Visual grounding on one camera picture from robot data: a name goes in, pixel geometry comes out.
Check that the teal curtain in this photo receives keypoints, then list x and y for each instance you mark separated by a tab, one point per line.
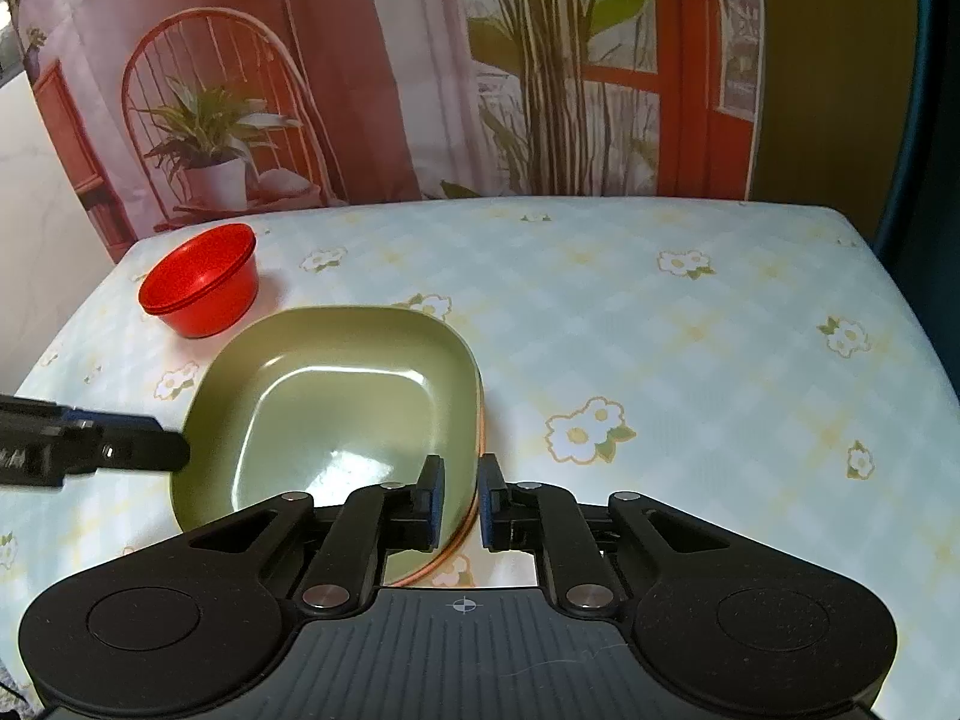
937	127

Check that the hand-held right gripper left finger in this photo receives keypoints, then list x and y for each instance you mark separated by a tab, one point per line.
430	499

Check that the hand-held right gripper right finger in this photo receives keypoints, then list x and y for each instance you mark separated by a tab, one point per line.
489	502

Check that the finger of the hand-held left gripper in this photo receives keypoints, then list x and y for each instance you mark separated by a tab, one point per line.
135	450

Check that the floral checked tablecloth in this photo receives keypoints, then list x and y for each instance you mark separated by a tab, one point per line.
675	390

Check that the orange square plate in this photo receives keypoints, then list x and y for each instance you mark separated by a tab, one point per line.
420	578

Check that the printed room backdrop cloth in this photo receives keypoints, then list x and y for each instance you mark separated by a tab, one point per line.
412	52

